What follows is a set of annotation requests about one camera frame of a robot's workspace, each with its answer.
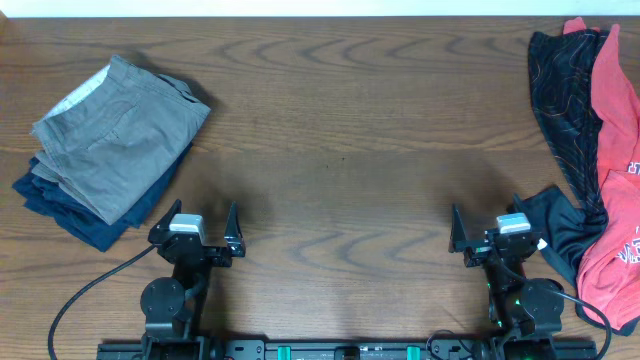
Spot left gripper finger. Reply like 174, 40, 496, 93
149, 199, 182, 235
224, 202, 244, 246

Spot red printed t-shirt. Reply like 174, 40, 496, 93
577, 24, 639, 336

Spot black cycling jersey orange lines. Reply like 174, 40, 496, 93
527, 29, 609, 285

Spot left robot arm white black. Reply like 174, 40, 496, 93
140, 200, 246, 360

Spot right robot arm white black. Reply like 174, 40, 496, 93
449, 205, 564, 359

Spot folded navy blue garment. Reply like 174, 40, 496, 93
12, 143, 192, 252

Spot folded grey trousers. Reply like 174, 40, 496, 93
32, 55, 210, 224

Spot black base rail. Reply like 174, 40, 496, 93
96, 337, 598, 360

